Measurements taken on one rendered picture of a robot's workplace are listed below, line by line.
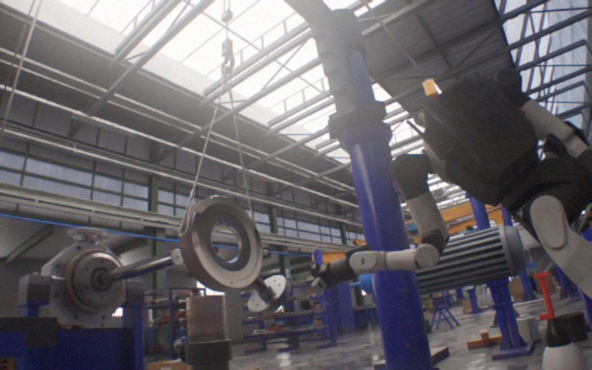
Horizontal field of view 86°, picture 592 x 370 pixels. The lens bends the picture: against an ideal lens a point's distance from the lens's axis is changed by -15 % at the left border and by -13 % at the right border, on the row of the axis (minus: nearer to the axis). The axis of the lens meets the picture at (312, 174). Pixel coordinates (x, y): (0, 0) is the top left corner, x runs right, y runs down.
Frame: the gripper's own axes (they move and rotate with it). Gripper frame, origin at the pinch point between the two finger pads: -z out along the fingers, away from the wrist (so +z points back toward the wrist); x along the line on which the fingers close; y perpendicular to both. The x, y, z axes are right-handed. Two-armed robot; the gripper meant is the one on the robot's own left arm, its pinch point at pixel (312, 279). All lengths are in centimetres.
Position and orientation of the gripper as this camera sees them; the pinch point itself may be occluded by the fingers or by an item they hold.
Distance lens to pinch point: 146.1
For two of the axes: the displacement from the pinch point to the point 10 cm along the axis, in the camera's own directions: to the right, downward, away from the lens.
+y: -2.1, 5.1, -8.3
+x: -5.5, -7.7, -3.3
